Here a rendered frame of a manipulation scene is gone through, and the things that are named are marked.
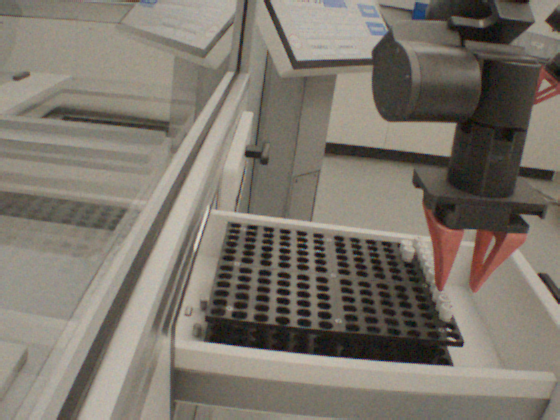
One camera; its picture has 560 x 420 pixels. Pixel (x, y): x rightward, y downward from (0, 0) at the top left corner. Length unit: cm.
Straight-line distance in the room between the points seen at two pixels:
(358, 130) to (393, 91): 331
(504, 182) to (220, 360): 26
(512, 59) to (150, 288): 29
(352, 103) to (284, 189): 215
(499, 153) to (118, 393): 31
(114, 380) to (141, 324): 4
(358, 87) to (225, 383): 326
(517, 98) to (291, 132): 111
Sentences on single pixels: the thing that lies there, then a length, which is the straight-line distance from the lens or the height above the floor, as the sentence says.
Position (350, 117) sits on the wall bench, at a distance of 365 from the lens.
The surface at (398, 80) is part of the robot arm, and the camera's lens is 37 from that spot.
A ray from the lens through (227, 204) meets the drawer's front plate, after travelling 68.
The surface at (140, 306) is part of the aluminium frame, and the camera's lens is 30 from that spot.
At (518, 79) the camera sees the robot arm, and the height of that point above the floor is 112.
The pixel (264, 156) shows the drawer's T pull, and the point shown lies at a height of 91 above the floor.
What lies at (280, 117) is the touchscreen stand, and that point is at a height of 78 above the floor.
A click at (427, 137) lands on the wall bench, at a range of 384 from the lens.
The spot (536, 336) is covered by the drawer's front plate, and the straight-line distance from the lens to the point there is 53.
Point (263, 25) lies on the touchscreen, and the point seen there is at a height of 104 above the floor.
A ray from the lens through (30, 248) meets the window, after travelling 17.
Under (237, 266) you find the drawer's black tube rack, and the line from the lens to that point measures 51.
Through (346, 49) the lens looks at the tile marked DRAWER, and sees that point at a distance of 141.
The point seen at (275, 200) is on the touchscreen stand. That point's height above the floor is 54.
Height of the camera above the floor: 117
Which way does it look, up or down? 25 degrees down
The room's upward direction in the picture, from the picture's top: 8 degrees clockwise
